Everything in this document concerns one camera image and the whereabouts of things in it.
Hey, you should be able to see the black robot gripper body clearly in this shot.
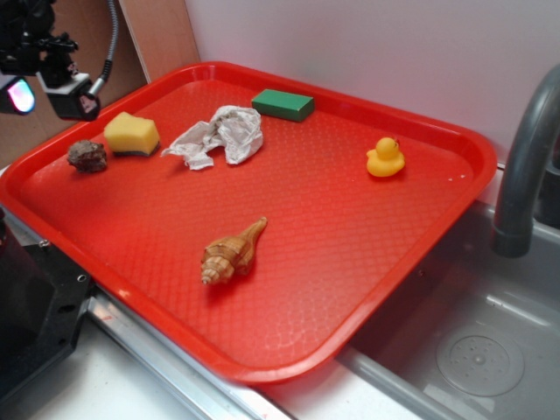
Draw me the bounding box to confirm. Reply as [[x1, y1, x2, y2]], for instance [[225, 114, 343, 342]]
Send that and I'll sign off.
[[1, 1, 78, 115]]

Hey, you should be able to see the brown rough rock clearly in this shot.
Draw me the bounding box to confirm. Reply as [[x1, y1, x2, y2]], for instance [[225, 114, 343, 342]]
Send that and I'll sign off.
[[66, 140, 108, 173]]

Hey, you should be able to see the yellow sponge with dark base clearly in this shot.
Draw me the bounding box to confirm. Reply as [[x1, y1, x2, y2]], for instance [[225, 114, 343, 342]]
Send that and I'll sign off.
[[103, 112, 160, 157]]

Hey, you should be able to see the crumpled white paper towel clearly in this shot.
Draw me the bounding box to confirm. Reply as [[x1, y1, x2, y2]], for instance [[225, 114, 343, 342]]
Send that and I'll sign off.
[[160, 105, 263, 171]]

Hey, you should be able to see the green rectangular block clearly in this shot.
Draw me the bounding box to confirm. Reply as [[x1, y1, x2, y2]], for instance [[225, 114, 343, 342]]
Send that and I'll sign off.
[[251, 89, 315, 123]]

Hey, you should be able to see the brown spiral seashell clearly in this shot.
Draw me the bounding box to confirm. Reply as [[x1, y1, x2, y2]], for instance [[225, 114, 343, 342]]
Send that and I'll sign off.
[[200, 217, 268, 285]]

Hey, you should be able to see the red plastic tray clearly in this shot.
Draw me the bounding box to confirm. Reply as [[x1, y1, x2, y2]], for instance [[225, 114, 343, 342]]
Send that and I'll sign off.
[[1, 62, 496, 384]]

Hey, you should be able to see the yellow rubber duck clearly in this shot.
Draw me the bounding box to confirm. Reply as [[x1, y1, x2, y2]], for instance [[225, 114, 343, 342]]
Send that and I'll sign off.
[[366, 137, 405, 178]]

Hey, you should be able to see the grey curved faucet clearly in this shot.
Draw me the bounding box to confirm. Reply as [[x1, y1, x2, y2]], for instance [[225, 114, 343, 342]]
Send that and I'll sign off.
[[491, 66, 559, 258]]

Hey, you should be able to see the grey plastic sink basin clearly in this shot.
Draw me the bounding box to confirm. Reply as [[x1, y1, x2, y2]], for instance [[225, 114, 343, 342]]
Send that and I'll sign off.
[[339, 204, 559, 419]]

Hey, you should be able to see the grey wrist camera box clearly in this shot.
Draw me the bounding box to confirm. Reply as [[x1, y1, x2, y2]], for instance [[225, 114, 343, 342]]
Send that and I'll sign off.
[[36, 73, 101, 122]]

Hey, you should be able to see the silver flexible camera cable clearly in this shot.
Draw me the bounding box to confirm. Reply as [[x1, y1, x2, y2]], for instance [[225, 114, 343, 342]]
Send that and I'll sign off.
[[87, 0, 121, 100]]

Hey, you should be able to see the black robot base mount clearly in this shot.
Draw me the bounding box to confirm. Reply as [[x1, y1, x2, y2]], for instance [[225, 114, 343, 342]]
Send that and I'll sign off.
[[1, 213, 92, 404]]

